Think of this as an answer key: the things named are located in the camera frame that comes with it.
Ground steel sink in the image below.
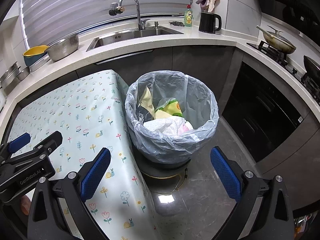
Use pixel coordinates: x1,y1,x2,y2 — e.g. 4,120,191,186
86,25,185,52

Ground black kettle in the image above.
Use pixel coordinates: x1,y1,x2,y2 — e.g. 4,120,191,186
199,11,222,34

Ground beige foil packet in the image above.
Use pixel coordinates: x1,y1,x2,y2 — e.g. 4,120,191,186
139,86,157,119

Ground round black bin stand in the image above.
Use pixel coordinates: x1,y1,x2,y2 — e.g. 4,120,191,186
135,152,193,194

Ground white paper towel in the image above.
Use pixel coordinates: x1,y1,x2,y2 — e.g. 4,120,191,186
143,117,179,134

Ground chrome faucet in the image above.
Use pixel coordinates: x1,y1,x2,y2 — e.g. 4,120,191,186
109,0,150,30

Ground black range hood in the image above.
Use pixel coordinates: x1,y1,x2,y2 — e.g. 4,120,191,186
247,0,320,30

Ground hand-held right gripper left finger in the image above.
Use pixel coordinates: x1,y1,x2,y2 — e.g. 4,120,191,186
27,147,112,240

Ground yellow blue strainer basin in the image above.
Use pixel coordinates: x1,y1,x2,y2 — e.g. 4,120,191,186
23,45,49,67

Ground black built-in oven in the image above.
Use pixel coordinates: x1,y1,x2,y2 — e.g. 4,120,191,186
222,61,304,163

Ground steel colander bowl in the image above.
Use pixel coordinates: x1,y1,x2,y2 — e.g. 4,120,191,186
46,34,80,62

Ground wok with lid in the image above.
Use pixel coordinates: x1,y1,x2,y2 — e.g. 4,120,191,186
255,24,297,55

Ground small steel bowl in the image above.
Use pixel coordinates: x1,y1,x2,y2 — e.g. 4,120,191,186
16,66,31,82

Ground green dish soap bottle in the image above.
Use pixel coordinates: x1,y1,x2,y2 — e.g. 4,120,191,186
184,4,194,27

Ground floral print tablecloth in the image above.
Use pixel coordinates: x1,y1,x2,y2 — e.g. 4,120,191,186
7,69,163,240

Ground stacked steel pots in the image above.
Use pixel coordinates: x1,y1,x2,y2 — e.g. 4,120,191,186
0,61,22,88

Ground trash bin with plastic liner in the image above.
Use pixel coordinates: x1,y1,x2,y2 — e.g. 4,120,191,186
124,70,220,164

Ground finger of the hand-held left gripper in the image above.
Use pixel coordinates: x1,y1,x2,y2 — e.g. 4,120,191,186
0,131,63,178
0,133,32,159

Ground grey window blind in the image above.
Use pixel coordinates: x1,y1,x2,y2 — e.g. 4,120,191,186
21,0,193,49

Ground yellow green snack bag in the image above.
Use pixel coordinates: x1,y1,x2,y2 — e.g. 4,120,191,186
155,98,184,119

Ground person's left hand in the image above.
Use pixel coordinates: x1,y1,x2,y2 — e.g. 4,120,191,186
20,196,31,215

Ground pink paper cup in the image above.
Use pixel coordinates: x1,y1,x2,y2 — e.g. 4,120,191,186
176,120,193,133

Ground black wok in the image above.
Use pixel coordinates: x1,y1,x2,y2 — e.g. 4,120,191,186
302,55,320,80

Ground black gas stove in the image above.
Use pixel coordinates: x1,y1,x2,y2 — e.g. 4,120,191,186
246,40,320,98

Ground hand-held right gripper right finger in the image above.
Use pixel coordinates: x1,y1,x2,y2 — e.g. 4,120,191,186
210,146,295,240

